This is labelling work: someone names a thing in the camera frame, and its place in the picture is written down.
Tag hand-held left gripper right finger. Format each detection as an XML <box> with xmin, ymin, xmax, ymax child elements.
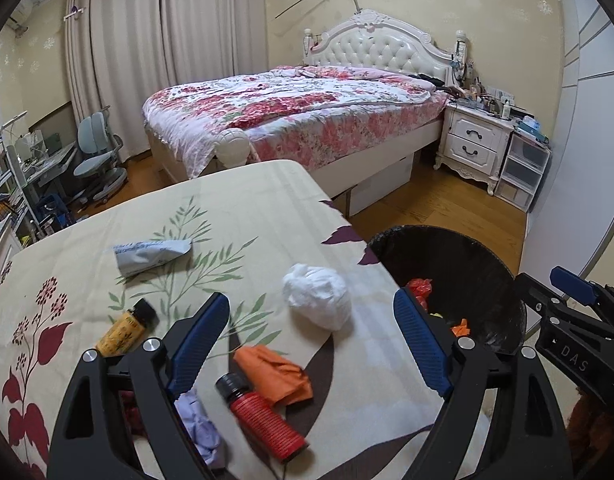
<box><xmin>393</xmin><ymin>287</ymin><xmax>572</xmax><ymax>480</ymax></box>

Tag pink floral blanket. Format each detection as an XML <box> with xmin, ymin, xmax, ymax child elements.
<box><xmin>142</xmin><ymin>65</ymin><xmax>450</xmax><ymax>178</ymax></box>

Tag white wall air conditioner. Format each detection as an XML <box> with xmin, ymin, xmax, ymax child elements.
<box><xmin>7</xmin><ymin>0</ymin><xmax>34</xmax><ymax>28</ymax></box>

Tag dark red string bundle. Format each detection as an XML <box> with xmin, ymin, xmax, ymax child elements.
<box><xmin>120</xmin><ymin>390</ymin><xmax>145</xmax><ymax>436</ymax></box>

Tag floral beige tablecloth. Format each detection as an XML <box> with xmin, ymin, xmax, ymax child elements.
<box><xmin>0</xmin><ymin>160</ymin><xmax>492</xmax><ymax>480</ymax></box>

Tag black trash bin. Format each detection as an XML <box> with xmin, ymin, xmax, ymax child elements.
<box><xmin>366</xmin><ymin>225</ymin><xmax>528</xmax><ymax>361</ymax></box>

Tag white storage box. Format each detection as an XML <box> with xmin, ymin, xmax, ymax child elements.
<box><xmin>349</xmin><ymin>152</ymin><xmax>415</xmax><ymax>216</ymax></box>

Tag white bed with tufted headboard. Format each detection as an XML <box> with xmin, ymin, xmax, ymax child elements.
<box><xmin>142</xmin><ymin>9</ymin><xmax>468</xmax><ymax>216</ymax></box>

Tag clear plastic drawer unit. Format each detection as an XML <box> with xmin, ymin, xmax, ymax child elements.
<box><xmin>494</xmin><ymin>130</ymin><xmax>552</xmax><ymax>212</ymax></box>

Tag white study desk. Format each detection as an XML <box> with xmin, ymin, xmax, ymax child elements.
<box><xmin>7</xmin><ymin>130</ymin><xmax>78</xmax><ymax>196</ymax></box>

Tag beige pleated curtain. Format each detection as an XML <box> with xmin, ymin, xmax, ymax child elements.
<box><xmin>159</xmin><ymin>0</ymin><xmax>273</xmax><ymax>91</ymax></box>
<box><xmin>64</xmin><ymin>0</ymin><xmax>168</xmax><ymax>161</ymax></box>

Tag white two-drawer nightstand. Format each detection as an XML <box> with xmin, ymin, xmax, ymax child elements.
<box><xmin>433</xmin><ymin>101</ymin><xmax>515</xmax><ymax>196</ymax></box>

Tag red bottle with black cap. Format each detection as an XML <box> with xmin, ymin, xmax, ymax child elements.
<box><xmin>215</xmin><ymin>373</ymin><xmax>309</xmax><ymax>463</ymax></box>

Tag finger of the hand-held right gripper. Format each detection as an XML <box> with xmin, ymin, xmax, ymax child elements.
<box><xmin>549</xmin><ymin>266</ymin><xmax>614</xmax><ymax>311</ymax></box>
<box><xmin>514</xmin><ymin>272</ymin><xmax>614</xmax><ymax>338</ymax></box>

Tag yellow bottle with black cap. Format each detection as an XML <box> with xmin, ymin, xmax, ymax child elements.
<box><xmin>96</xmin><ymin>298</ymin><xmax>158</xmax><ymax>357</ymax></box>

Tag purple cloth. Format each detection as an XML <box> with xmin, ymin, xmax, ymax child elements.
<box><xmin>174</xmin><ymin>387</ymin><xmax>228</xmax><ymax>468</ymax></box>

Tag person's right forearm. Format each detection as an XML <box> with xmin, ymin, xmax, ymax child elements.
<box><xmin>567</xmin><ymin>392</ymin><xmax>614</xmax><ymax>480</ymax></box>

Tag white paper ball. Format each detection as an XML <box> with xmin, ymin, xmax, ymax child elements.
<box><xmin>282</xmin><ymin>262</ymin><xmax>354</xmax><ymax>331</ymax></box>

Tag white-blue tube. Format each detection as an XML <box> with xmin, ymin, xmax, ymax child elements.
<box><xmin>112</xmin><ymin>239</ymin><xmax>192</xmax><ymax>278</ymax></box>

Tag blue items on drawer unit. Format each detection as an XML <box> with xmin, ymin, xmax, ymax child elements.
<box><xmin>517</xmin><ymin>116</ymin><xmax>550</xmax><ymax>146</ymax></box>

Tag red mesh bag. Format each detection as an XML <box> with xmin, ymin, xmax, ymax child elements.
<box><xmin>406</xmin><ymin>277</ymin><xmax>434</xmax><ymax>311</ymax></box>

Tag grey swivel desk chair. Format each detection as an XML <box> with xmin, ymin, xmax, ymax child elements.
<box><xmin>73</xmin><ymin>105</ymin><xmax>129</xmax><ymax>206</ymax></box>

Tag orange paper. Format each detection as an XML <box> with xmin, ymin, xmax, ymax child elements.
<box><xmin>233</xmin><ymin>345</ymin><xmax>314</xmax><ymax>405</ymax></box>

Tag clutter of small bedside items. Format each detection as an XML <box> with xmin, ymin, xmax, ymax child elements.
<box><xmin>449</xmin><ymin>55</ymin><xmax>528</xmax><ymax>121</ymax></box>

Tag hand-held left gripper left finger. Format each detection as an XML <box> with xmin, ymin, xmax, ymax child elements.
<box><xmin>47</xmin><ymin>291</ymin><xmax>231</xmax><ymax>480</ymax></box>

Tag white wardrobe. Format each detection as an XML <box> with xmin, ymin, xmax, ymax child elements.
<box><xmin>517</xmin><ymin>0</ymin><xmax>614</xmax><ymax>286</ymax></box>

